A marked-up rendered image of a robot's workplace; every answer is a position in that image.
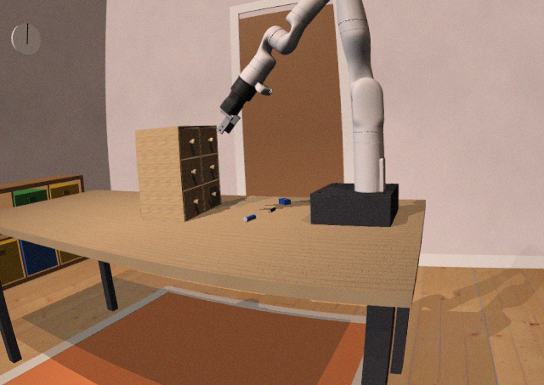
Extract brown wooden drawer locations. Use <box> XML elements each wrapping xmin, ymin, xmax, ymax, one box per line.
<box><xmin>200</xmin><ymin>127</ymin><xmax>217</xmax><ymax>154</ymax></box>
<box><xmin>179</xmin><ymin>128</ymin><xmax>200</xmax><ymax>158</ymax></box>
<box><xmin>203</xmin><ymin>179</ymin><xmax>220</xmax><ymax>210</ymax></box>
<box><xmin>183</xmin><ymin>185</ymin><xmax>204</xmax><ymax>219</ymax></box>
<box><xmin>201</xmin><ymin>154</ymin><xmax>218</xmax><ymax>182</ymax></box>
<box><xmin>181</xmin><ymin>157</ymin><xmax>202</xmax><ymax>189</ymax></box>

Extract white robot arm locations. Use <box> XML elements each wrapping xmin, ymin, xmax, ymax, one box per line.
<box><xmin>249</xmin><ymin>0</ymin><xmax>386</xmax><ymax>192</ymax></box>

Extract brown wooden chest of drawers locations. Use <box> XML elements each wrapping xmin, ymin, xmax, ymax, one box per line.
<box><xmin>135</xmin><ymin>126</ymin><xmax>221</xmax><ymax>222</ymax></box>

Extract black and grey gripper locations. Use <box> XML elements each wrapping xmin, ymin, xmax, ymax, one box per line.
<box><xmin>216</xmin><ymin>65</ymin><xmax>273</xmax><ymax>134</ymax></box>

